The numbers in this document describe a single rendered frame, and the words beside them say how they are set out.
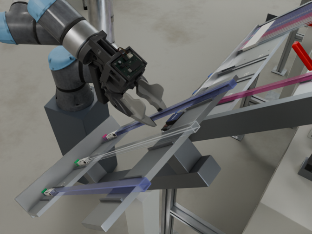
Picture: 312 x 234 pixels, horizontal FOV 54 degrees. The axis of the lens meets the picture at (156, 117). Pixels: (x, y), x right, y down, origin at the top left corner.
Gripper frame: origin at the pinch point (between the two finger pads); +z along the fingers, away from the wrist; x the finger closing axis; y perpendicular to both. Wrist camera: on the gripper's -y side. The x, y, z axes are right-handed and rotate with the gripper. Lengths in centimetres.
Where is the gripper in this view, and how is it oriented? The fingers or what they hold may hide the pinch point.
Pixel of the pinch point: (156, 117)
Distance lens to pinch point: 66.5
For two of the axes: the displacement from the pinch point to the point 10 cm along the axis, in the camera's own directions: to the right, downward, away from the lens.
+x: 5.9, -6.1, 5.3
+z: 7.3, 6.9, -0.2
